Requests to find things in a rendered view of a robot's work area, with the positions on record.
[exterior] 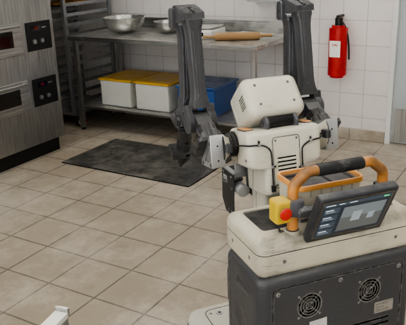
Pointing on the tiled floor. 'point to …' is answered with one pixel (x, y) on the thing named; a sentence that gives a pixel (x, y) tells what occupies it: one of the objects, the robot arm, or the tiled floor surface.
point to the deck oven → (20, 84)
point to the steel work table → (147, 38)
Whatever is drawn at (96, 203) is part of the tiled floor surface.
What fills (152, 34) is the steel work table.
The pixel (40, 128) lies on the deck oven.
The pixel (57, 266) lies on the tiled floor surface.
